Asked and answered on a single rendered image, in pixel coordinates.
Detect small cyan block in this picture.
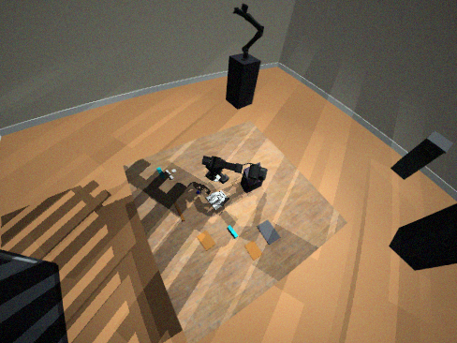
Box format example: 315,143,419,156
228,225,238,238

